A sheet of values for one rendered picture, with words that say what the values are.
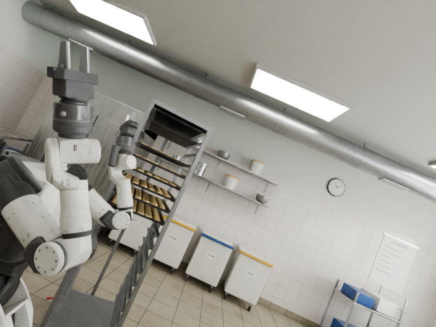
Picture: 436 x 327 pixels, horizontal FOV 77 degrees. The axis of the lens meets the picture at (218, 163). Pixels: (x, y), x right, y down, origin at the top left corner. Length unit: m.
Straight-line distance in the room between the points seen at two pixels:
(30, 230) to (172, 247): 3.65
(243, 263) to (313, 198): 1.77
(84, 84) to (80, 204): 0.29
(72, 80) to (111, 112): 3.76
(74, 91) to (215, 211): 4.34
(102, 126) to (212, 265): 2.64
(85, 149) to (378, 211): 5.36
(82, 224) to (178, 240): 3.64
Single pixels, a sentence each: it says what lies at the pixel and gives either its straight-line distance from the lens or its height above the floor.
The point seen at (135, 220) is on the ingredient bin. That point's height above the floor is 0.52.
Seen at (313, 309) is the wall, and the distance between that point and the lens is 5.58.
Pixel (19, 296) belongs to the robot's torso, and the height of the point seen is 0.77.
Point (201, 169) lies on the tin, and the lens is 4.70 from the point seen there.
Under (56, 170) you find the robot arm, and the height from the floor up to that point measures 1.29.
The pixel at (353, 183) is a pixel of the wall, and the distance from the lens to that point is 5.53.
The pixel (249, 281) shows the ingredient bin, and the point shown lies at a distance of 4.49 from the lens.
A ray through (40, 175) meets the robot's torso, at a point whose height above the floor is 1.23.
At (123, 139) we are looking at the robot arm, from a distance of 1.36.
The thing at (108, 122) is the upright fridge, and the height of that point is 1.69.
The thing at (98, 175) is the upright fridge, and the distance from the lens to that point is 4.35.
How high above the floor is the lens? 1.40
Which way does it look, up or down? 6 degrees up
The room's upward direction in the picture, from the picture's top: 24 degrees clockwise
